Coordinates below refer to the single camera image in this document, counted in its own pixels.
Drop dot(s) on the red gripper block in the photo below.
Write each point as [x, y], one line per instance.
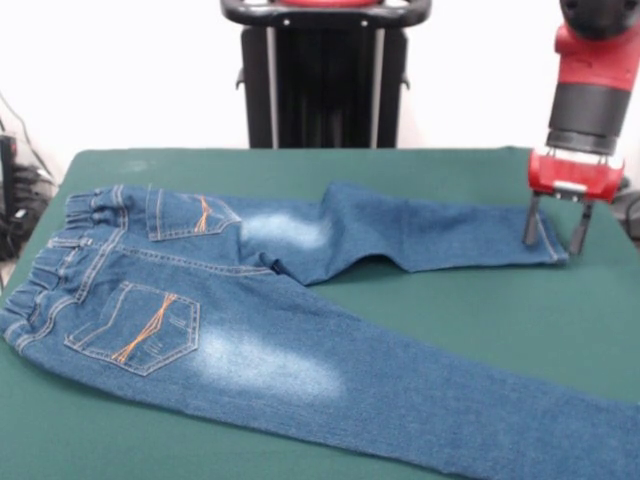
[575, 177]

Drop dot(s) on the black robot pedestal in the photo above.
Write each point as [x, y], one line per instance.
[325, 85]

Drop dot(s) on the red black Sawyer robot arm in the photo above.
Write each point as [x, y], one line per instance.
[592, 75]

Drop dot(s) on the black vertical device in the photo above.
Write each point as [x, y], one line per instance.
[7, 170]

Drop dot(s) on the blue denim jeans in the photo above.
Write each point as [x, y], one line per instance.
[250, 340]

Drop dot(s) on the dark green table cloth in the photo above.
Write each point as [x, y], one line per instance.
[125, 440]

